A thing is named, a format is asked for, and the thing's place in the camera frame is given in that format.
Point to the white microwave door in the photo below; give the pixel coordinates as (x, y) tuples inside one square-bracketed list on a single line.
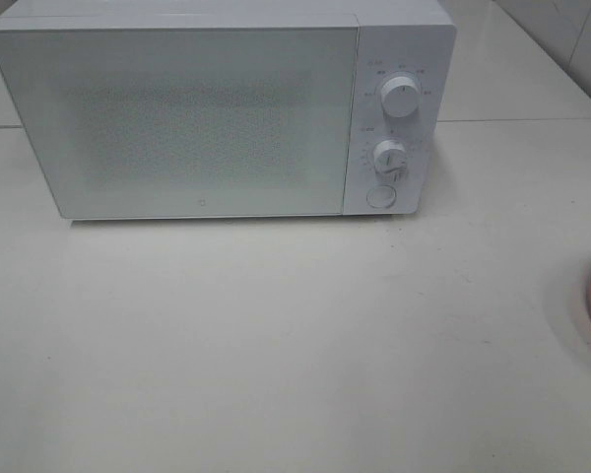
[(179, 124)]

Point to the upper white power knob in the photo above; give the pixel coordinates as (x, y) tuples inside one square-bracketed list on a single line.
[(400, 95)]

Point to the white microwave oven body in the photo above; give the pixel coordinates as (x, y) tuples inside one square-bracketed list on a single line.
[(394, 37)]

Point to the round white door button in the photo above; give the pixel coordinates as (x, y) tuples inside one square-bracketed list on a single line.
[(381, 197)]

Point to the lower white timer knob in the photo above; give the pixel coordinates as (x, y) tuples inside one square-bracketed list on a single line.
[(389, 157)]

